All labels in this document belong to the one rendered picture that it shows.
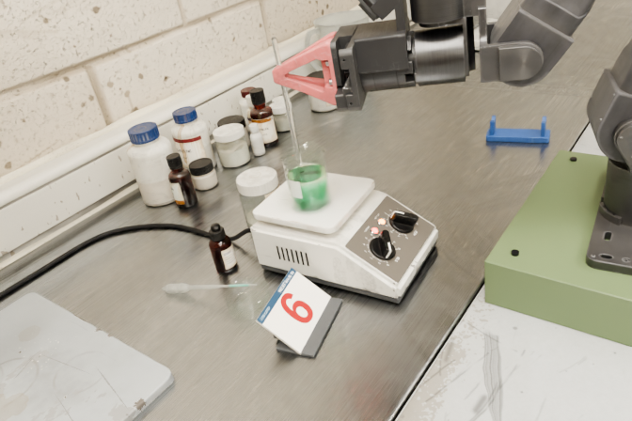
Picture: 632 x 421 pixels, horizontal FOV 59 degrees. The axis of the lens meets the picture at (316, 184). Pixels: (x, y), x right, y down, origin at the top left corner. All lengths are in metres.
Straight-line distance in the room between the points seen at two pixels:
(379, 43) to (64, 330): 0.50
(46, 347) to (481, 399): 0.49
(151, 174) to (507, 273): 0.57
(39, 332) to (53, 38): 0.47
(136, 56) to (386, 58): 0.61
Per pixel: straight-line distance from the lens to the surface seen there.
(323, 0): 1.48
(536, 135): 0.99
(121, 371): 0.66
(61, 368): 0.70
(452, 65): 0.57
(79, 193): 0.99
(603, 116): 0.60
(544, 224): 0.68
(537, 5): 0.55
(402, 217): 0.68
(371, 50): 0.56
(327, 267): 0.66
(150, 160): 0.93
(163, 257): 0.83
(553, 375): 0.59
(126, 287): 0.80
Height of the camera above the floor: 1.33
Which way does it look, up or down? 28 degrees down
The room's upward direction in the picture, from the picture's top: 10 degrees counter-clockwise
